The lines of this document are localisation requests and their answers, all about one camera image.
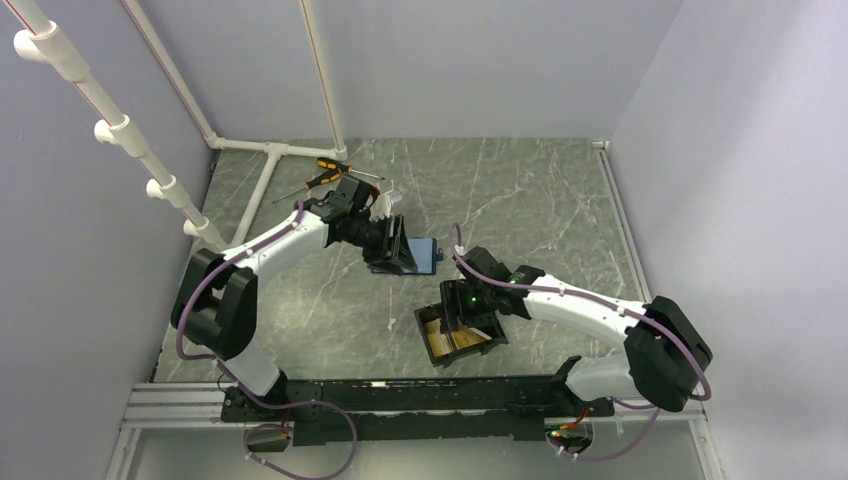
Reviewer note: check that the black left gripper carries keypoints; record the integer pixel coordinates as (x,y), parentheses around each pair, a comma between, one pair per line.
(400,251)

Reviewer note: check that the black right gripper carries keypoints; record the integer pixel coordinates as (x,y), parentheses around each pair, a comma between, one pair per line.
(452,292)

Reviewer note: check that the blue leather card holder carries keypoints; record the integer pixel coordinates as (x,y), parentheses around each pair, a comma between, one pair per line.
(427,255)

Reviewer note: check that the black plastic card tray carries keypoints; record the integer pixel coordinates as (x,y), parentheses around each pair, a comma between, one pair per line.
(491,326)

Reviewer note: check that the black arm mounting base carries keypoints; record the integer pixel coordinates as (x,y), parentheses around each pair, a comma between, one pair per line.
(324,411)

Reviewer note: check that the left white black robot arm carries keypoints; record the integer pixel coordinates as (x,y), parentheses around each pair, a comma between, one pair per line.
(216,308)

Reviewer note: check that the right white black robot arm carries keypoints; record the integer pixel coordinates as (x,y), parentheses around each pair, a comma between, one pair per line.
(662,358)

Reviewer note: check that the yellow black screwdriver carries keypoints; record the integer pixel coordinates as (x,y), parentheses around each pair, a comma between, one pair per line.
(327,177)
(331,164)

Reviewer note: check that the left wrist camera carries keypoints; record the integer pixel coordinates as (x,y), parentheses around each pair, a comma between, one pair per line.
(382,207)

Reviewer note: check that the aluminium rail frame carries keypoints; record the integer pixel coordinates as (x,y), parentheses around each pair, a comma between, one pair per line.
(349,337)

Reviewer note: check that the white pvc pipe frame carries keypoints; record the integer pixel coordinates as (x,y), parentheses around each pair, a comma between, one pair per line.
(41,40)

